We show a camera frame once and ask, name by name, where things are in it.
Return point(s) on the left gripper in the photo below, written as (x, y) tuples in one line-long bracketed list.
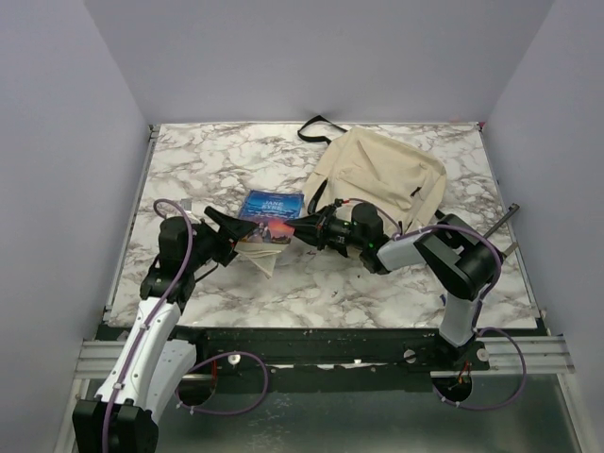
[(232, 231)]

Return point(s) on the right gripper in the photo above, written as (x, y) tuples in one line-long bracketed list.
[(313, 229)]

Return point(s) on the blue Jane Eyre book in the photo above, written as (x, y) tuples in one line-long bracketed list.
[(271, 236)]

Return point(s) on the cream canvas backpack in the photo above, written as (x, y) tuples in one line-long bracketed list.
[(405, 183)]

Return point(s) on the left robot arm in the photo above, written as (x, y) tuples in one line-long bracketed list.
[(124, 414)]

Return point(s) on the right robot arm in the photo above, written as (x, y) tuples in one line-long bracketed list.
[(465, 262)]

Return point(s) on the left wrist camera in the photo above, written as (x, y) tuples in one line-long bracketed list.
[(187, 206)]

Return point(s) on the black metal base plate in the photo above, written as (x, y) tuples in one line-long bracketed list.
[(325, 360)]

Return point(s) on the grey metal bracket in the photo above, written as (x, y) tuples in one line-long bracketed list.
[(503, 222)]

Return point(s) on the aluminium rail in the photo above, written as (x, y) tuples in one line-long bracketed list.
[(497, 356)]

